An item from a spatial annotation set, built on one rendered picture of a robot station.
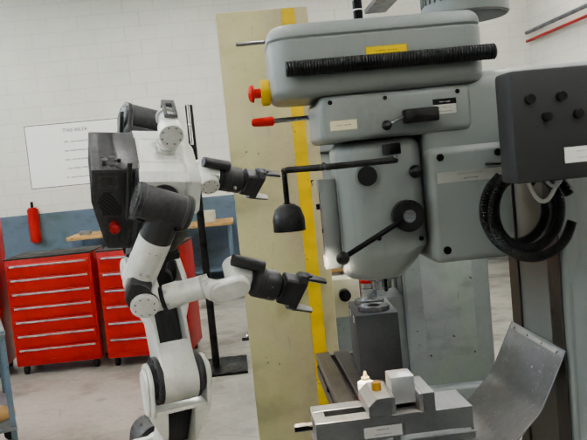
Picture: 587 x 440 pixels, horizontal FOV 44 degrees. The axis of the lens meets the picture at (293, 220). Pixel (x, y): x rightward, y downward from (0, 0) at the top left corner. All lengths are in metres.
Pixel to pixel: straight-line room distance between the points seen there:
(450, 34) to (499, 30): 9.91
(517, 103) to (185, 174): 0.95
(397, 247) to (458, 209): 0.16
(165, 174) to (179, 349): 0.54
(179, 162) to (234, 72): 1.45
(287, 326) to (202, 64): 7.64
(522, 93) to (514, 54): 10.15
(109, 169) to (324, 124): 0.66
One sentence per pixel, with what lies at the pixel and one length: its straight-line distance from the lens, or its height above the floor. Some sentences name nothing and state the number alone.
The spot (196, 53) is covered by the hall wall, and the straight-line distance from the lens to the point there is 10.83.
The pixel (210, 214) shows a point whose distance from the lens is 10.02.
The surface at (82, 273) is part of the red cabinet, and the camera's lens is 6.47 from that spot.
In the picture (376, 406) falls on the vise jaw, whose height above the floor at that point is 1.06.
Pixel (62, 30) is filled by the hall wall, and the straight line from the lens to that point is 11.13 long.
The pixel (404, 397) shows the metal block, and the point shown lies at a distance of 1.68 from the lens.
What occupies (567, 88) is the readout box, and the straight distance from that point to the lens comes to 1.47.
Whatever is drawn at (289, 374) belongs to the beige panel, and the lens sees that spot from 3.57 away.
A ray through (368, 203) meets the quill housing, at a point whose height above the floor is 1.49.
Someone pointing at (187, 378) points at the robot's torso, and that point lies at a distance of 2.20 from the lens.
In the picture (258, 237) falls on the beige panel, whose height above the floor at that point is 1.26.
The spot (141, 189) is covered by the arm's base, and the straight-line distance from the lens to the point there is 1.89.
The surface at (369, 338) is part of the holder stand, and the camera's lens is 2.10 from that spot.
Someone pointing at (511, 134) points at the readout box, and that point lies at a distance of 1.44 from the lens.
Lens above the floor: 1.60
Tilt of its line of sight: 5 degrees down
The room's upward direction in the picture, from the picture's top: 6 degrees counter-clockwise
